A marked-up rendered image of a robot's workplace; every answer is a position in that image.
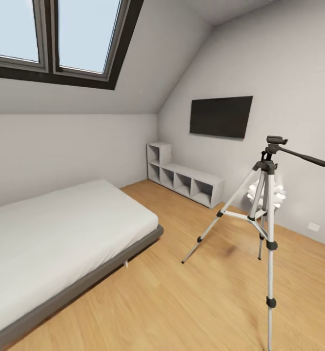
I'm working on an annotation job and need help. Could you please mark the camera tripod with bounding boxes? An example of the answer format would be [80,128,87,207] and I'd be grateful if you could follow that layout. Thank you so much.
[182,136,325,351]

